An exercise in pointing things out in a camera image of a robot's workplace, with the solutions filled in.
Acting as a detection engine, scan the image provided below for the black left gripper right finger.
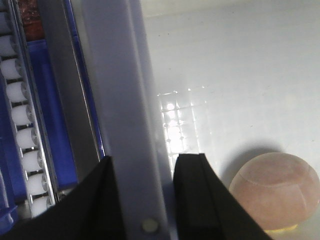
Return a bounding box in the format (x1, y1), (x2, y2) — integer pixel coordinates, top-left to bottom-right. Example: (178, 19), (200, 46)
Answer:
(173, 153), (270, 240)

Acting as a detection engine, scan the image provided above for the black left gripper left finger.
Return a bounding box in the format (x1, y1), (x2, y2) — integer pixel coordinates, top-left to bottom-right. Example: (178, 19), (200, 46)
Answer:
(0, 156), (125, 240)

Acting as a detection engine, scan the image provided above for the pink plush toy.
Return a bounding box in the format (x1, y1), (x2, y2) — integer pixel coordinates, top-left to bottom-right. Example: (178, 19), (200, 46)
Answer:
(229, 152), (320, 231)

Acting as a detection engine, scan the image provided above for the white plastic Totelife crate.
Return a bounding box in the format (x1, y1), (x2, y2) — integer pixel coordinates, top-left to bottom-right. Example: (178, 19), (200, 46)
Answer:
(71, 0), (320, 240)

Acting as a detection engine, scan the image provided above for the blue bin beside crate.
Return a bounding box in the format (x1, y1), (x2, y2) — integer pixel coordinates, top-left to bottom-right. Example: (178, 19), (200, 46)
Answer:
(0, 0), (103, 234)

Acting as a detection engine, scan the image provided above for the left white roller track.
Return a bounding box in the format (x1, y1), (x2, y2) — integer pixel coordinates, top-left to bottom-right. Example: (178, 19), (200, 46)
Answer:
(0, 0), (58, 218)

